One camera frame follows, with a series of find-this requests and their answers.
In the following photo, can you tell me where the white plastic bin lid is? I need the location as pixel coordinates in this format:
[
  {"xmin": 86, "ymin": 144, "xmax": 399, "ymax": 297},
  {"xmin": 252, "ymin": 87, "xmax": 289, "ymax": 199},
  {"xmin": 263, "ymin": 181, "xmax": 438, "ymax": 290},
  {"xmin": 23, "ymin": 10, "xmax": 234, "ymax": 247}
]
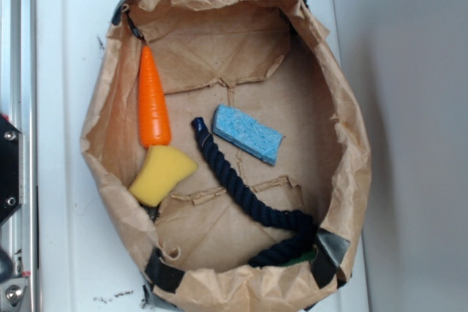
[{"xmin": 36, "ymin": 0, "xmax": 339, "ymax": 311}]

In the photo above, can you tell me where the green sponge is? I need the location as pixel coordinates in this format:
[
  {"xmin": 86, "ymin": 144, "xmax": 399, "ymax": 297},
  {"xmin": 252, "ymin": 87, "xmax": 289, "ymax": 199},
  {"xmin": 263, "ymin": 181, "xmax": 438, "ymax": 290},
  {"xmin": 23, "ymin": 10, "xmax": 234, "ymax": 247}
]
[{"xmin": 288, "ymin": 248, "xmax": 317, "ymax": 265}]

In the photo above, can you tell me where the aluminium frame rail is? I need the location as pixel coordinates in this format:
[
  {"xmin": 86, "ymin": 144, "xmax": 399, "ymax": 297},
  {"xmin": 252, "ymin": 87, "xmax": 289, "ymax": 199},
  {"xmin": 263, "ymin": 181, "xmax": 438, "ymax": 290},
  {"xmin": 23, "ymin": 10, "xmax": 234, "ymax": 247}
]
[{"xmin": 1, "ymin": 0, "xmax": 40, "ymax": 311}]

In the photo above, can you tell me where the yellow sponge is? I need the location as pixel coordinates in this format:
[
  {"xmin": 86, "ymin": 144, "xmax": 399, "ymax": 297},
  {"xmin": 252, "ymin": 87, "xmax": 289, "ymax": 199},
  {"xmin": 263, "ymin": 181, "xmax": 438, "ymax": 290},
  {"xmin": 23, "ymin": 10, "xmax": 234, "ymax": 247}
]
[{"xmin": 129, "ymin": 145, "xmax": 198, "ymax": 208}]

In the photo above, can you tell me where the black mounting bracket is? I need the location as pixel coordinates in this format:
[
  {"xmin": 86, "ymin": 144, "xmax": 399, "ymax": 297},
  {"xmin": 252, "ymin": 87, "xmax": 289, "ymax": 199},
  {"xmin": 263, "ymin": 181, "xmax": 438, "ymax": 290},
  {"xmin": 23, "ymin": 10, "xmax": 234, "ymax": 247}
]
[{"xmin": 0, "ymin": 114, "xmax": 23, "ymax": 226}]

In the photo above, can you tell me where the orange toy carrot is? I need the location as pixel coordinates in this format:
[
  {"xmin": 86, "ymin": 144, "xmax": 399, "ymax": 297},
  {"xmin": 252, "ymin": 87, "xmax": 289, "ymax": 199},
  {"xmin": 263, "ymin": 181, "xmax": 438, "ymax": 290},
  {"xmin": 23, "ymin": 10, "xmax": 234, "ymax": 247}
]
[{"xmin": 138, "ymin": 45, "xmax": 172, "ymax": 148}]

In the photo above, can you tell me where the dark navy rope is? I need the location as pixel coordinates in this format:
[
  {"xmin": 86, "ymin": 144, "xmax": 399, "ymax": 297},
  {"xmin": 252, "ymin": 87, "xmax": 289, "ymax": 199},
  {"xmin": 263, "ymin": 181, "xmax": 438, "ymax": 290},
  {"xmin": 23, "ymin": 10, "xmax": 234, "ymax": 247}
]
[{"xmin": 190, "ymin": 117, "xmax": 318, "ymax": 269}]

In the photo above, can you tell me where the brown paper bag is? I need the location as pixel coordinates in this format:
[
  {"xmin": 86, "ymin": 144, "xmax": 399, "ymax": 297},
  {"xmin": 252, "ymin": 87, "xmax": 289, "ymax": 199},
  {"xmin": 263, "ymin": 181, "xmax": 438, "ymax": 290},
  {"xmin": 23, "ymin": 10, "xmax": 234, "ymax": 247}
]
[{"xmin": 81, "ymin": 0, "xmax": 371, "ymax": 311}]

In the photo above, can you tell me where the blue sponge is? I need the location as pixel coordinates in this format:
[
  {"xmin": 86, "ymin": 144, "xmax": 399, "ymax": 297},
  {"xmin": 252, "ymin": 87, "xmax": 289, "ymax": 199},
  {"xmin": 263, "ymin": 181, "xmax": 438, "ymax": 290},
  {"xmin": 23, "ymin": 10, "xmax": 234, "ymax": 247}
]
[{"xmin": 212, "ymin": 104, "xmax": 284, "ymax": 166}]

